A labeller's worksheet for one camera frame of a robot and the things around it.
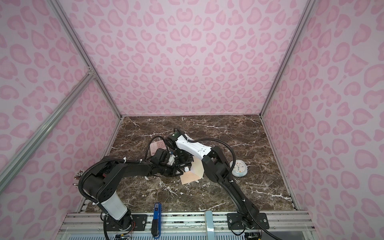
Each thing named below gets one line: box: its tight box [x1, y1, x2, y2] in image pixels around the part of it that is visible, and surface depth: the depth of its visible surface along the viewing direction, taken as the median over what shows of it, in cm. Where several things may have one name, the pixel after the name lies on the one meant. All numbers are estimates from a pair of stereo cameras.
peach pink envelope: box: [180, 155, 205, 185], surface depth 90 cm
